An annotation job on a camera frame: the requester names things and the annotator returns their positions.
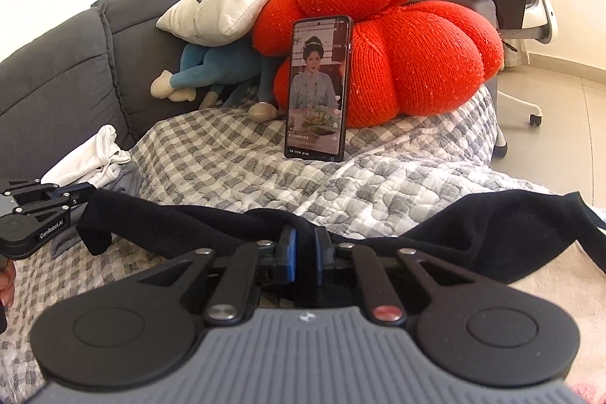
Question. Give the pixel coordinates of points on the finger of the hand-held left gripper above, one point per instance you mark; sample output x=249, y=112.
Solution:
x=71, y=193
x=28, y=188

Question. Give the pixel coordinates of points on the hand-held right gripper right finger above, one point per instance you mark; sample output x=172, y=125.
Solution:
x=322, y=255

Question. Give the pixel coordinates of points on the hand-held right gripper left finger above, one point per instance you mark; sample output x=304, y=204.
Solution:
x=289, y=255

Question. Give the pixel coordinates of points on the cream shirt with black sleeves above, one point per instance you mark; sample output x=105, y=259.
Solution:
x=426, y=238

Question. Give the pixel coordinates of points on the person's left hand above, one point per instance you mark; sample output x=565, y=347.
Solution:
x=7, y=285

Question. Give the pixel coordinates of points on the white cloth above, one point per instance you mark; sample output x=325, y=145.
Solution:
x=90, y=158

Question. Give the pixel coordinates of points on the grey cloth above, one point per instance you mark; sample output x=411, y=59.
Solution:
x=125, y=181

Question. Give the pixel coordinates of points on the grey checked quilt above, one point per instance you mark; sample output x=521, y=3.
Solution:
x=213, y=158

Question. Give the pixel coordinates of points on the grey sofa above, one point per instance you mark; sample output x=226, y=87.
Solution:
x=71, y=68

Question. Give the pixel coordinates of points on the black smartphone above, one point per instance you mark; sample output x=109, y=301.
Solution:
x=317, y=91

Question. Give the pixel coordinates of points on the blue plush toy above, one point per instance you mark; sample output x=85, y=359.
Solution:
x=218, y=68

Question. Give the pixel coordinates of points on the red pumpkin cushion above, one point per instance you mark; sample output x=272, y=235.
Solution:
x=416, y=63

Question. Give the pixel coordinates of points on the white mesh office chair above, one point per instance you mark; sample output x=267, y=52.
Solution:
x=539, y=6

